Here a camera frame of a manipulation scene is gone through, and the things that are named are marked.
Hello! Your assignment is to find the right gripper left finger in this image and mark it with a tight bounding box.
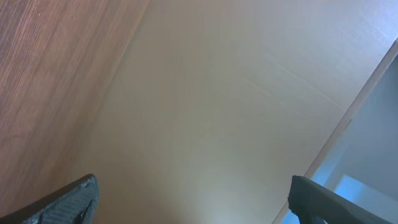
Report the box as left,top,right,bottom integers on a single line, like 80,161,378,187
1,174,100,224

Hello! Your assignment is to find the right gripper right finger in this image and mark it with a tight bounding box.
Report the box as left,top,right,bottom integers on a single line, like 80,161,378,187
288,175,391,224

